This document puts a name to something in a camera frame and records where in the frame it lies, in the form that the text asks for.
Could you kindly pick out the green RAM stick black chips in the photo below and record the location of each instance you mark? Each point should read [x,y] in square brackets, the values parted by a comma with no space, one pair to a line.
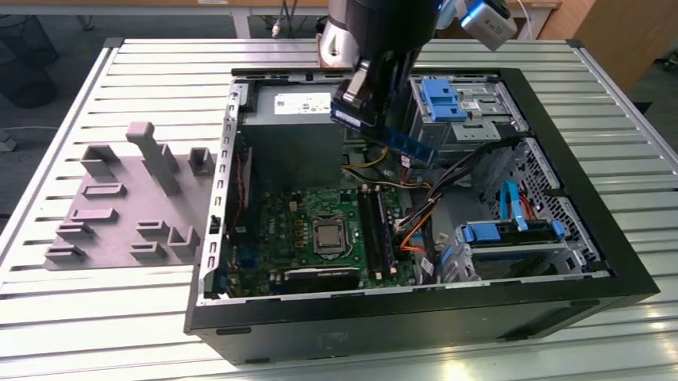
[408,145]

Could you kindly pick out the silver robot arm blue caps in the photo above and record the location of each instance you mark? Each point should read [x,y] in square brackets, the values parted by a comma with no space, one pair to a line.
[334,43]

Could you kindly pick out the installed RAM stick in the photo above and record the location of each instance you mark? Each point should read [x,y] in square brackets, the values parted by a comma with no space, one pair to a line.
[386,234]

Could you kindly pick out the empty RAM slot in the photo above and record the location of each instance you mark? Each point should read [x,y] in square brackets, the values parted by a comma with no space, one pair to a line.
[370,234]

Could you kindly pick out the blue drive latch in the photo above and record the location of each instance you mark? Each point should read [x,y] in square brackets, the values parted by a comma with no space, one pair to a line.
[442,99]

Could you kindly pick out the metal drive cage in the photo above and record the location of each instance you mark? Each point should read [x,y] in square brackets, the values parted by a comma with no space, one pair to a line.
[477,131]

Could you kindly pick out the wooden desk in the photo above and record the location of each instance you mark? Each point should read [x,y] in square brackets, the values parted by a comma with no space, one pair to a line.
[530,28]

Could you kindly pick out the grey power supply unit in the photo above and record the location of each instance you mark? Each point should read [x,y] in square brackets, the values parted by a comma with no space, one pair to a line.
[286,147]

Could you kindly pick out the CPU socket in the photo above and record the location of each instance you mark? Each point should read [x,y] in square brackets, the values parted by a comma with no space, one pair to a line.
[329,220]

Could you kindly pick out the green motherboard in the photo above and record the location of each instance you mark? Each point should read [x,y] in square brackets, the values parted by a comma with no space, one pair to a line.
[275,206]

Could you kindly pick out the wooden cabinet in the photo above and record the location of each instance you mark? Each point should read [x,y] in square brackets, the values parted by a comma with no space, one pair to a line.
[625,39]

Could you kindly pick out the silver CPU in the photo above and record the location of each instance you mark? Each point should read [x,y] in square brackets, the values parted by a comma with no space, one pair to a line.
[330,236]

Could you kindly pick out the hard disk in blue carrier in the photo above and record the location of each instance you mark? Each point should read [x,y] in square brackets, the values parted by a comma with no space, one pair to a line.
[482,233]

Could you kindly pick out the metal disk bay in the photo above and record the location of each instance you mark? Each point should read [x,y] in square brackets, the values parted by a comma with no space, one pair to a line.
[522,248]

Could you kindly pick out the black graphics card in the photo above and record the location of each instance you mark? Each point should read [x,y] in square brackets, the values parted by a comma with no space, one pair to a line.
[318,279]

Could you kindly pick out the grey parts rack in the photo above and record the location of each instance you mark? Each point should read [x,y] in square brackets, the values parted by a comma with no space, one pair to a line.
[133,190]

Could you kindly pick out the black PC case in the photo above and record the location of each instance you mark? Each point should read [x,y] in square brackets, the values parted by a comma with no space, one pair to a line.
[372,329]

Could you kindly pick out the black mesh waste bin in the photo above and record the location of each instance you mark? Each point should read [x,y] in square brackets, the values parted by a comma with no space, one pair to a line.
[27,79]

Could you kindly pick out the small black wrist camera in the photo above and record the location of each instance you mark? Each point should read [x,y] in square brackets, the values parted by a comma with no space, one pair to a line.
[353,95]

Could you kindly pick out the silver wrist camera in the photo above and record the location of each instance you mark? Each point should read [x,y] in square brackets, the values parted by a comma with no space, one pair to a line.
[490,28]

